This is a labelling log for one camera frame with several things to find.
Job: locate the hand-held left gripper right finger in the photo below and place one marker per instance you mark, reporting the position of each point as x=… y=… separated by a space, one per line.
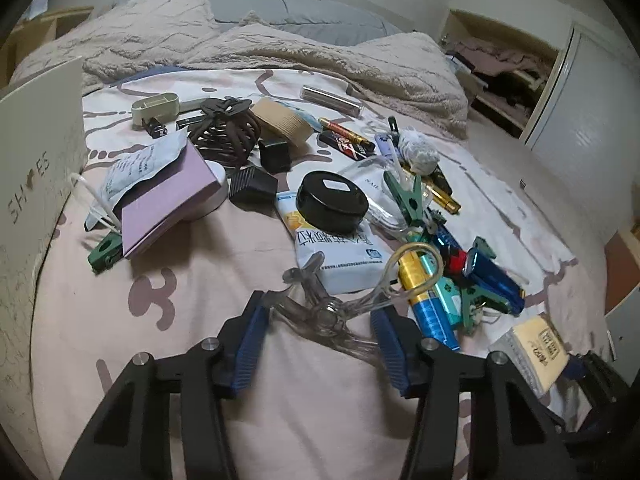
x=395 y=355

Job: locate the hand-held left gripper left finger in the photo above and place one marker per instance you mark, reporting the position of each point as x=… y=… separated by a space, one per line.
x=250 y=350

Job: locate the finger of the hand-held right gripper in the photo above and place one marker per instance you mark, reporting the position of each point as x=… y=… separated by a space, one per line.
x=600 y=380
x=595 y=435

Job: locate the yellow paper box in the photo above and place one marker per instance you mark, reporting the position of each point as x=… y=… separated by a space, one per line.
x=537 y=347

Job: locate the clear plastic claw clip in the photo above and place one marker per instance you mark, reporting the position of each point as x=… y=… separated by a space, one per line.
x=325 y=315

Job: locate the metallic blue lighter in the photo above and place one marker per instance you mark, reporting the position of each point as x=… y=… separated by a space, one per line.
x=495 y=275

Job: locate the white zip tie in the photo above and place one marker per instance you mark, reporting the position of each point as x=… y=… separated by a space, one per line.
x=81 y=182

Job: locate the white cardboard shoe box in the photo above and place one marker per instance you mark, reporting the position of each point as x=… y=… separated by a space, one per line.
x=30 y=210

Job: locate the gold and blue battery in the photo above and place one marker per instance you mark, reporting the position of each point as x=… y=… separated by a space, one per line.
x=425 y=300

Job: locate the pink patterned bed sheet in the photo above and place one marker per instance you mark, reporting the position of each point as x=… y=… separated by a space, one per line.
x=175 y=310

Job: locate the green clothespin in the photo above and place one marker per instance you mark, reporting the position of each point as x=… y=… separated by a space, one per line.
x=472 y=305
x=407 y=200

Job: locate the white tissue pack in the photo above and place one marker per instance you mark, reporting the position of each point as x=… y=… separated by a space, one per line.
x=345 y=260

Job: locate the red lighter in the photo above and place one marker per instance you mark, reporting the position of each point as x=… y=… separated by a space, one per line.
x=454 y=261

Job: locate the small blue lighter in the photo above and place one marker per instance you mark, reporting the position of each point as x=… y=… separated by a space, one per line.
x=445 y=237

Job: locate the black round tin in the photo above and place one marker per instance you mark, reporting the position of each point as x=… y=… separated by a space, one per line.
x=332 y=205

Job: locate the black small cube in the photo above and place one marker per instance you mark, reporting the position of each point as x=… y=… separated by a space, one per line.
x=252 y=186

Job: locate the black and gold tube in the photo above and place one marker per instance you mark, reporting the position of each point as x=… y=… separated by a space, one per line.
x=442 y=195

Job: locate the purple notepad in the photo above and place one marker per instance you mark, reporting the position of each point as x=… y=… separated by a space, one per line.
x=165 y=205

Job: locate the dark green clip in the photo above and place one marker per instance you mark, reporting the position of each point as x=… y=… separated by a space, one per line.
x=105 y=254

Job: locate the clear plastic bag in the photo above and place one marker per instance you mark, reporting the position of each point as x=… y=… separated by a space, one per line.
x=370 y=180

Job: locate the grey white pompom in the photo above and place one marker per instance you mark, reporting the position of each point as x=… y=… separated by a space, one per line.
x=417 y=150

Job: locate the purple tube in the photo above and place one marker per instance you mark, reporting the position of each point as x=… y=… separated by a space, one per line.
x=386 y=145

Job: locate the red and black packet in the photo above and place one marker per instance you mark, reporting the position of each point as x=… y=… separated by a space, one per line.
x=350 y=144

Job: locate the white printed packet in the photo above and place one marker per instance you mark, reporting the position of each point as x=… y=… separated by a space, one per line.
x=137 y=165

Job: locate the brown hair claw clip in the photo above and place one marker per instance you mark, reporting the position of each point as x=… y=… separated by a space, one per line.
x=225 y=132

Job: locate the tan ribbon spool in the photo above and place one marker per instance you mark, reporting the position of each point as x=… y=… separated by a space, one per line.
x=282 y=120

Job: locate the orange marker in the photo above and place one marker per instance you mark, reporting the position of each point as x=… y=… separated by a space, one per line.
x=337 y=127

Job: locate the pale green case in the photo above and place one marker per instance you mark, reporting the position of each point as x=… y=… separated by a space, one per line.
x=155 y=107

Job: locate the silver rectangular case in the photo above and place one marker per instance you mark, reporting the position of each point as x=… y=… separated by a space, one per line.
x=330 y=101

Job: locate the white sliding door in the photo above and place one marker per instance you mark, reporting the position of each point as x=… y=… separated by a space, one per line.
x=590 y=110

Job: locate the beige fuzzy blanket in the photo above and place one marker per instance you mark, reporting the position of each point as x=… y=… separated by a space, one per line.
x=300 y=55

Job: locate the open closet with clothes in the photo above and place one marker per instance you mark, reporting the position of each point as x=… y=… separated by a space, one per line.
x=500 y=65

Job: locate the grey pillow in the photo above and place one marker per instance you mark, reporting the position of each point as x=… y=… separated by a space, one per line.
x=320 y=15

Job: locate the wooden shelf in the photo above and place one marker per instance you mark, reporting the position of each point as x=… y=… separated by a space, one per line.
x=45 y=25

